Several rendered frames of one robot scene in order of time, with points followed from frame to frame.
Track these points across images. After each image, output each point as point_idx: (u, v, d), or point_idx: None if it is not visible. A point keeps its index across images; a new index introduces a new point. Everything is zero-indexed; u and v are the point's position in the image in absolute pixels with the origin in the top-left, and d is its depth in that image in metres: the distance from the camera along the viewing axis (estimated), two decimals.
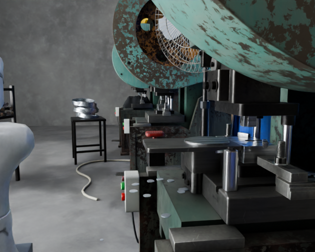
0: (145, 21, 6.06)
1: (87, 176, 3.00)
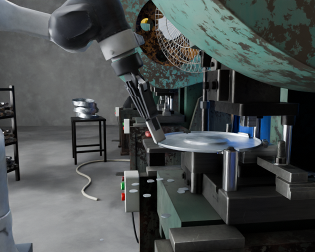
0: (145, 21, 6.06)
1: (87, 176, 3.00)
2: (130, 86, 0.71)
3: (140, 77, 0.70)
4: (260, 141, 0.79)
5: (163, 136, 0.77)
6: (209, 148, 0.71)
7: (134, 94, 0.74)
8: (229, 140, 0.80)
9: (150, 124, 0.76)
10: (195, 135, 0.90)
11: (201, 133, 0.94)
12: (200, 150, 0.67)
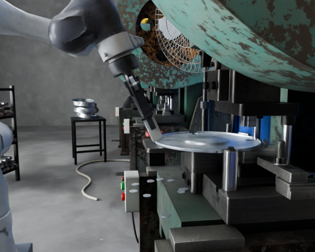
0: (145, 21, 6.06)
1: (87, 176, 3.00)
2: (125, 86, 0.74)
3: (133, 78, 0.72)
4: (212, 132, 0.94)
5: (160, 136, 0.79)
6: (244, 142, 0.78)
7: None
8: (209, 136, 0.87)
9: (146, 123, 0.78)
10: (172, 141, 0.81)
11: (161, 139, 0.83)
12: (261, 143, 0.75)
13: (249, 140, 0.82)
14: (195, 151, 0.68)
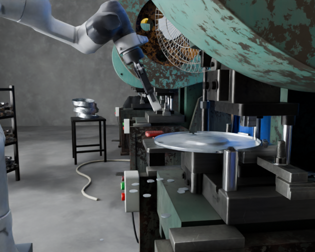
0: (145, 21, 6.06)
1: (87, 176, 3.00)
2: (134, 71, 1.07)
3: (139, 64, 1.04)
4: (196, 150, 0.67)
5: (159, 106, 1.10)
6: (169, 139, 0.84)
7: (138, 77, 1.09)
8: (202, 144, 0.75)
9: (149, 98, 1.09)
10: (239, 140, 0.81)
11: (253, 142, 0.79)
12: (158, 136, 0.87)
13: (162, 141, 0.80)
14: (214, 133, 0.94)
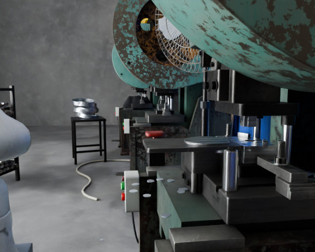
0: (145, 21, 6.06)
1: (87, 176, 3.00)
2: None
3: None
4: None
5: None
6: None
7: None
8: None
9: None
10: None
11: None
12: None
13: None
14: None
